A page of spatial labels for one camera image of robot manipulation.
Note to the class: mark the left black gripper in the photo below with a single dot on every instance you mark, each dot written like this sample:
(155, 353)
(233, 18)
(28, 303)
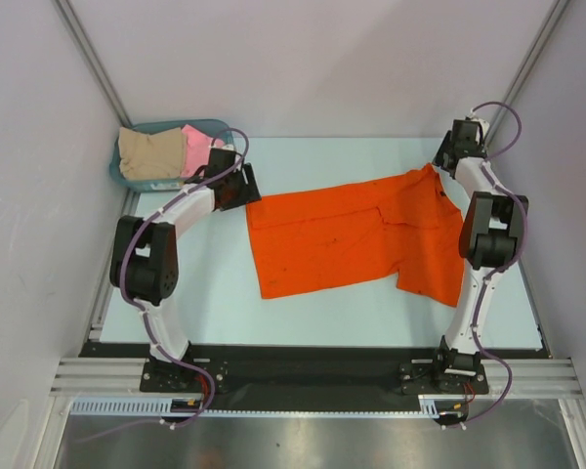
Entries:
(248, 193)

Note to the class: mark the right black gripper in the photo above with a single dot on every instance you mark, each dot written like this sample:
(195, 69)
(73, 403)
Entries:
(442, 150)

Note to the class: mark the orange t-shirt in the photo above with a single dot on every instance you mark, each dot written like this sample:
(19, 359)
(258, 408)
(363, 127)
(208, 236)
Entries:
(404, 226)

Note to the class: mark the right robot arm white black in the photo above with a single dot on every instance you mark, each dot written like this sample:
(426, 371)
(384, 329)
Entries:
(490, 242)

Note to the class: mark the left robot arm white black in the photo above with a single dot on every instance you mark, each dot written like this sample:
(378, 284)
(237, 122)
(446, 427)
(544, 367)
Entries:
(145, 265)

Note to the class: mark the pink t-shirt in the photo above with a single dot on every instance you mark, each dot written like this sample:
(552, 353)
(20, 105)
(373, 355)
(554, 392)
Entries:
(197, 150)

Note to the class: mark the beige t-shirt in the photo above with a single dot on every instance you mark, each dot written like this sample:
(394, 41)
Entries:
(159, 156)

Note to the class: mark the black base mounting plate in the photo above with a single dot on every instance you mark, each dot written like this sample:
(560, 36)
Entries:
(321, 401)

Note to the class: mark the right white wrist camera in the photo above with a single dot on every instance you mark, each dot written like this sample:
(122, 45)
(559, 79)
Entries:
(483, 124)

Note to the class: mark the aluminium frame rail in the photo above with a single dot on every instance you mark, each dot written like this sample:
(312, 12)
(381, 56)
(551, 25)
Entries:
(517, 379)

